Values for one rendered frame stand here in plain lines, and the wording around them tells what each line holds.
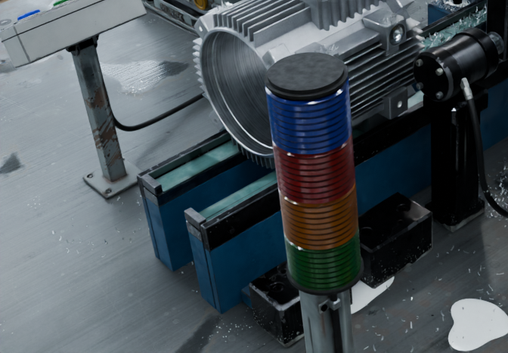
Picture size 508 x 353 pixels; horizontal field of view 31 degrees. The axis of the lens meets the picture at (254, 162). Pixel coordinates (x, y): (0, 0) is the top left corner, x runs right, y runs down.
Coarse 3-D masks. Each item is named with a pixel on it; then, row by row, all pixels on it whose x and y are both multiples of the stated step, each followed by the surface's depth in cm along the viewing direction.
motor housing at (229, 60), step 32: (256, 0) 102; (288, 0) 101; (224, 32) 106; (256, 32) 97; (288, 32) 99; (320, 32) 101; (352, 32) 102; (416, 32) 105; (224, 64) 110; (256, 64) 113; (352, 64) 101; (384, 64) 104; (224, 96) 111; (256, 96) 113; (352, 96) 102; (256, 128) 111; (352, 128) 111; (256, 160) 108
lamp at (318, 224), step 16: (352, 192) 71; (288, 208) 71; (304, 208) 70; (320, 208) 69; (336, 208) 70; (352, 208) 71; (288, 224) 72; (304, 224) 70; (320, 224) 70; (336, 224) 70; (352, 224) 72; (304, 240) 71; (320, 240) 71; (336, 240) 71
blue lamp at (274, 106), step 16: (272, 96) 65; (336, 96) 64; (272, 112) 66; (288, 112) 65; (304, 112) 64; (320, 112) 64; (336, 112) 65; (272, 128) 68; (288, 128) 66; (304, 128) 65; (320, 128) 65; (336, 128) 66; (288, 144) 67; (304, 144) 66; (320, 144) 66; (336, 144) 67
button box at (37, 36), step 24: (72, 0) 115; (96, 0) 116; (120, 0) 117; (24, 24) 111; (48, 24) 113; (72, 24) 114; (96, 24) 116; (120, 24) 117; (24, 48) 111; (48, 48) 113
